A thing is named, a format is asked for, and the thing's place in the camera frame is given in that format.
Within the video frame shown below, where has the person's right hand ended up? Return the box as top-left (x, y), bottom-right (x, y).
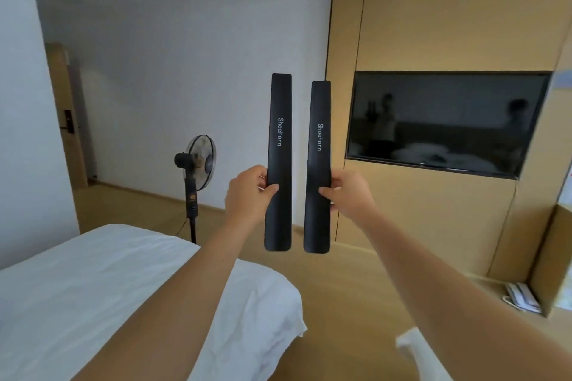
top-left (318, 170), bottom-right (381, 230)

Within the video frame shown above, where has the person's left hand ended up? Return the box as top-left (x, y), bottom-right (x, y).
top-left (224, 165), bottom-right (280, 227)

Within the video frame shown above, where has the long black shoe spoon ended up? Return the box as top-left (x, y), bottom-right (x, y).
top-left (263, 73), bottom-right (293, 252)
top-left (303, 80), bottom-right (332, 255)

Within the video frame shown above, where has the person's left forearm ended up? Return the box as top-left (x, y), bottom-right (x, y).
top-left (71, 215), bottom-right (251, 381)

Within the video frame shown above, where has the person's right forearm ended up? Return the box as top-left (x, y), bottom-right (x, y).
top-left (357, 211), bottom-right (572, 381)

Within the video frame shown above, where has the black standing fan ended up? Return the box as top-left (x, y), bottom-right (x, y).
top-left (174, 134), bottom-right (217, 245)

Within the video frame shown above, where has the white bed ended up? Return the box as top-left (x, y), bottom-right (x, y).
top-left (0, 223), bottom-right (308, 381)
top-left (395, 327), bottom-right (455, 381)

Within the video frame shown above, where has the white desk telephone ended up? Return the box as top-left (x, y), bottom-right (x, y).
top-left (502, 281), bottom-right (543, 314)

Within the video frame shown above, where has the wooden desk partition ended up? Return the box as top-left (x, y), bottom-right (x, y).
top-left (529, 204), bottom-right (572, 317)

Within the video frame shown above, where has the wooden door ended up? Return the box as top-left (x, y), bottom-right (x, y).
top-left (44, 42), bottom-right (89, 191)

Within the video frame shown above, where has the black wall television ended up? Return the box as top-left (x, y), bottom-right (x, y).
top-left (344, 70), bottom-right (554, 180)

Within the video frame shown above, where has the thin black television cable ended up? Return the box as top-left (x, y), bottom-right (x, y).
top-left (484, 179), bottom-right (518, 279)

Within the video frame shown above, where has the wooden television wall panel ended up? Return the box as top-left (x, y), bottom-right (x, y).
top-left (325, 0), bottom-right (572, 283)

